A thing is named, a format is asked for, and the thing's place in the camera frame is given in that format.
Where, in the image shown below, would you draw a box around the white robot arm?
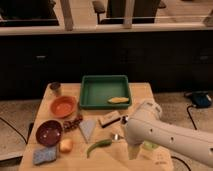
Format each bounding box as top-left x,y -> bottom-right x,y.
124,100 -> 213,168

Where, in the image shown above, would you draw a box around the blue sponge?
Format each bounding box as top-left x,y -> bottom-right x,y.
33,146 -> 57,165

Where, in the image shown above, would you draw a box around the black cable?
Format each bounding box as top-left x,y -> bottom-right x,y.
0,117 -> 29,145
185,103 -> 200,132

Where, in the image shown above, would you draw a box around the light green cup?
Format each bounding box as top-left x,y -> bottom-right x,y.
143,141 -> 159,151

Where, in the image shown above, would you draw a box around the black cable right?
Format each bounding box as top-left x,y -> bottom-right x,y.
185,103 -> 200,132

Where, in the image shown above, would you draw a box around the brown dried chili bunch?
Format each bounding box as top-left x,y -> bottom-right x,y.
63,115 -> 83,132

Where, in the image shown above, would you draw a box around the green chili pepper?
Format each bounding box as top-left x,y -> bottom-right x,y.
86,139 -> 112,158

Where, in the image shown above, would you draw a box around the wooden block brush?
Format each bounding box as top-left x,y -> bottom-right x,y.
98,111 -> 121,128

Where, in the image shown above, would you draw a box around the grey blue triangular cloth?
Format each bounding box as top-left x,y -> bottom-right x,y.
79,119 -> 96,142

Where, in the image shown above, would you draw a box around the yellow corn cob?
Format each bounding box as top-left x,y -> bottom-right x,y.
107,97 -> 129,104

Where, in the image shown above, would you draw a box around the dark maroon bowl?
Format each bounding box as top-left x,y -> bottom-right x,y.
36,120 -> 62,147

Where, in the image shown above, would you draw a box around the orange red bowl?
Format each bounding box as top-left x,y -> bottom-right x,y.
50,96 -> 77,118

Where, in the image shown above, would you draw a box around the metal fork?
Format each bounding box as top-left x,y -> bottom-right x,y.
110,133 -> 124,141

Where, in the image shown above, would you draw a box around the green plastic tray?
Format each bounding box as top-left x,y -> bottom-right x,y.
79,75 -> 132,110

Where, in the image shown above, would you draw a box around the blue black device on floor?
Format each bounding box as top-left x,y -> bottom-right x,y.
184,92 -> 212,108

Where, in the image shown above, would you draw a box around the small dark metal cup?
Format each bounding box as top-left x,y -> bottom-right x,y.
49,82 -> 61,97

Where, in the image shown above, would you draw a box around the black cable left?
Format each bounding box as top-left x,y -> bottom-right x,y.
0,117 -> 29,145

